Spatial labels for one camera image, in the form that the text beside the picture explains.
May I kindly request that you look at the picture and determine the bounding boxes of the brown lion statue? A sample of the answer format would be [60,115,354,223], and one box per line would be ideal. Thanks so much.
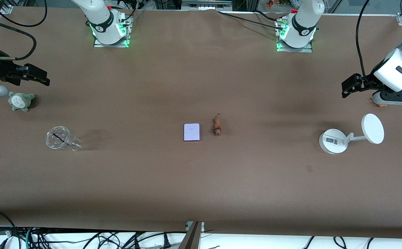
[213,113,222,136]

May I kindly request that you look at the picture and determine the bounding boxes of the grey plush toy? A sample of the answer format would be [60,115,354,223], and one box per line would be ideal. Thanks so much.
[8,92,36,112]

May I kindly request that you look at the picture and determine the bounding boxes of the white desk lamp with disc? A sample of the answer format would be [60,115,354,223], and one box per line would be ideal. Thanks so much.
[319,113,385,155]

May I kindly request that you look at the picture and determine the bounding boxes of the clear plastic cup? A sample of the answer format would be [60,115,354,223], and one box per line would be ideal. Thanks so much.
[45,126,83,151]

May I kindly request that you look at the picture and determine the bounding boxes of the brown paper table cover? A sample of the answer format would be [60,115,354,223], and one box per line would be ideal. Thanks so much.
[0,7,402,240]

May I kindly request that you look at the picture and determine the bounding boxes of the metal table leg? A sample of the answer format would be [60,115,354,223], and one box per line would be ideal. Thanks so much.
[178,221,205,249]

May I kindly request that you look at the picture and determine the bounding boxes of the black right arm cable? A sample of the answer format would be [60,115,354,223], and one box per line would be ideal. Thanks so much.
[0,0,48,62]

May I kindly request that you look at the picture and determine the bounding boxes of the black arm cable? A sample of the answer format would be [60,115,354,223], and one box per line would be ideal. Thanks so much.
[356,0,375,81]
[0,0,48,62]

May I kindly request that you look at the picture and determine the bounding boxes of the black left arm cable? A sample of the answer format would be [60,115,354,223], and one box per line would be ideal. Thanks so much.
[356,0,375,81]

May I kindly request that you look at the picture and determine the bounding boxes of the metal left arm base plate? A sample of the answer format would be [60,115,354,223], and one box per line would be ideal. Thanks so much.
[276,17,313,53]

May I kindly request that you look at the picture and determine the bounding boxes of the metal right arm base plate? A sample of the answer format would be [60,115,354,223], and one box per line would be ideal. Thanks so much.
[93,14,131,48]

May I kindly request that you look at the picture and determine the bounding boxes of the thin black power cable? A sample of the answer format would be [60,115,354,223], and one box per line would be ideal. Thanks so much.
[216,10,286,31]

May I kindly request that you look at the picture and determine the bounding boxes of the aluminium frame bar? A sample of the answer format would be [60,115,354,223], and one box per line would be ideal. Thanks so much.
[181,0,233,10]

